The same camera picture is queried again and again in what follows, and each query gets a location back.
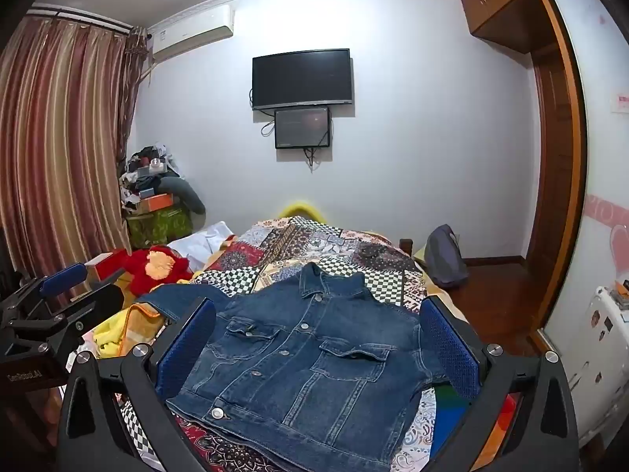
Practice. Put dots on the black wall television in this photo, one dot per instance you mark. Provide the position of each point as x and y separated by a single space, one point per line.
302 78

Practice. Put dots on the dark wooden bedpost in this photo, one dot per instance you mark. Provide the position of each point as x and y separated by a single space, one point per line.
405 247

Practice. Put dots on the small black wall monitor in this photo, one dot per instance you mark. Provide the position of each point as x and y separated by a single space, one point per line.
302 128

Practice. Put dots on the green patterned box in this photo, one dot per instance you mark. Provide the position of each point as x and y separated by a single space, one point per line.
159 223

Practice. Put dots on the wooden door frame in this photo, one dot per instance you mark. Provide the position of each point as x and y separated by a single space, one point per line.
558 137

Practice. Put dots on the grey backpack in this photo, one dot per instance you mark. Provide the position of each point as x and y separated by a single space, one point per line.
444 258

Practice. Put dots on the wooden overhead cabinet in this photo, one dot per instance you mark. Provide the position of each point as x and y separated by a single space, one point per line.
511 2

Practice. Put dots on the pile of clutter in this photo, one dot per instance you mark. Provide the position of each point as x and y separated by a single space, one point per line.
142 169

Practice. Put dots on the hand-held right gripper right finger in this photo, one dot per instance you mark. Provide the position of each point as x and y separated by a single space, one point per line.
448 346

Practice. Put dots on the blue denim jacket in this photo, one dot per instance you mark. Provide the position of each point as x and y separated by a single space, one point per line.
304 349

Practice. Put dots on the striped brown curtain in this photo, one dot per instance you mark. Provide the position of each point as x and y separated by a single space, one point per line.
59 147

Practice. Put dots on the orange box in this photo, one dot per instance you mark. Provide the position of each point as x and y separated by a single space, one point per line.
156 201

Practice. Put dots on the patchwork printed blanket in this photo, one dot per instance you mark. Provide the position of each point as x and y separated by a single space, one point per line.
319 246

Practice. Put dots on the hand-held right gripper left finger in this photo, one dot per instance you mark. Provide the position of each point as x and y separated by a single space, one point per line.
189 349

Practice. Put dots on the red plush toy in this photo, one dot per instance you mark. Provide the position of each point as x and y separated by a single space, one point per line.
157 268

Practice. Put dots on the white appliance with stickers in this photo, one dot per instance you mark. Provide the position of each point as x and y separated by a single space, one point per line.
597 349

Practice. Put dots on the red box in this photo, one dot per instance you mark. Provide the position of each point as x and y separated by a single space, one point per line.
100 265

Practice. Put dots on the yellow towel blanket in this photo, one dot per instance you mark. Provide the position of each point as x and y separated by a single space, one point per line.
125 332

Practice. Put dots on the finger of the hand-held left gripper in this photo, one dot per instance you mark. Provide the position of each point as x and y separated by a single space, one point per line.
64 275
88 302

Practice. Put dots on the white air conditioner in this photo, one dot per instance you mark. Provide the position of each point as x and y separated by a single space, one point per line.
191 32

